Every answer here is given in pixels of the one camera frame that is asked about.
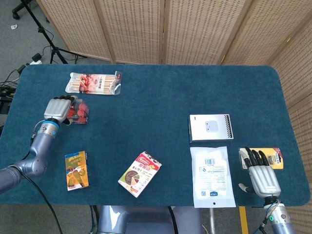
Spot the transparent box of red capsules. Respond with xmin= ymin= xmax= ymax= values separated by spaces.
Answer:
xmin=65 ymin=97 xmax=90 ymax=125

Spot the blue table cloth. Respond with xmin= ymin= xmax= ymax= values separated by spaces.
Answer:
xmin=0 ymin=63 xmax=308 ymax=208

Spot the wicker folding screen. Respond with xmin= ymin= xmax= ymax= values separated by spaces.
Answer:
xmin=36 ymin=0 xmax=312 ymax=234

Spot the white earbuds box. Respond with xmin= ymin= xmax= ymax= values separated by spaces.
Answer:
xmin=188 ymin=114 xmax=235 ymax=143

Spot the red white biscuit box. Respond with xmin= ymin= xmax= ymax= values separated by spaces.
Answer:
xmin=117 ymin=151 xmax=162 ymax=198

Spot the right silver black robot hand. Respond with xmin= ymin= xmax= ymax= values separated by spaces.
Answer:
xmin=238 ymin=146 xmax=281 ymax=197

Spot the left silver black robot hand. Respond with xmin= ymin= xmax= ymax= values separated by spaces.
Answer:
xmin=43 ymin=95 xmax=78 ymax=126

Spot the black office chair base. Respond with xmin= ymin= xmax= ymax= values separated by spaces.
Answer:
xmin=12 ymin=0 xmax=52 ymax=24

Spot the blue cable under table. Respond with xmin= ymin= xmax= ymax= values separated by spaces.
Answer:
xmin=89 ymin=205 xmax=98 ymax=234

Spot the white metal pole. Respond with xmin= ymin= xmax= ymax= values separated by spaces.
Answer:
xmin=209 ymin=208 xmax=216 ymax=234

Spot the black torso cable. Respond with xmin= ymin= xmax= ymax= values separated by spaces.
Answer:
xmin=168 ymin=206 xmax=177 ymax=234

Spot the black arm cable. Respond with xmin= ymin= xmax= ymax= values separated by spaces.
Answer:
xmin=23 ymin=174 xmax=63 ymax=234
xmin=258 ymin=218 xmax=270 ymax=234

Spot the grey robot torso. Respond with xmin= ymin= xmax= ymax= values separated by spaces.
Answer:
xmin=97 ymin=205 xmax=204 ymax=234

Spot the black tripod stand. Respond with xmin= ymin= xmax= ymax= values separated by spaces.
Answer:
xmin=20 ymin=0 xmax=87 ymax=64

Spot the yellow razor blister pack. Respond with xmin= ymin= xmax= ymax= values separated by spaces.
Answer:
xmin=238 ymin=147 xmax=285 ymax=171

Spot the biscuit stick packet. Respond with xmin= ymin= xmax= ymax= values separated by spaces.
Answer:
xmin=64 ymin=71 xmax=122 ymax=96

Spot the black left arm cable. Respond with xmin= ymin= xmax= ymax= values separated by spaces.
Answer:
xmin=23 ymin=174 xmax=63 ymax=234

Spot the yellow blue snack box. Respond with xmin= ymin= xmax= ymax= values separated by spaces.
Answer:
xmin=64 ymin=150 xmax=90 ymax=192

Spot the white plastic pouch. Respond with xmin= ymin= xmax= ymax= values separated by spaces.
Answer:
xmin=190 ymin=146 xmax=236 ymax=209

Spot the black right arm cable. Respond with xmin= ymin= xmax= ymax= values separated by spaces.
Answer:
xmin=258 ymin=218 xmax=270 ymax=234

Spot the black floor cable bundle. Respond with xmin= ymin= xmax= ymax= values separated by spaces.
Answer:
xmin=0 ymin=68 xmax=22 ymax=115

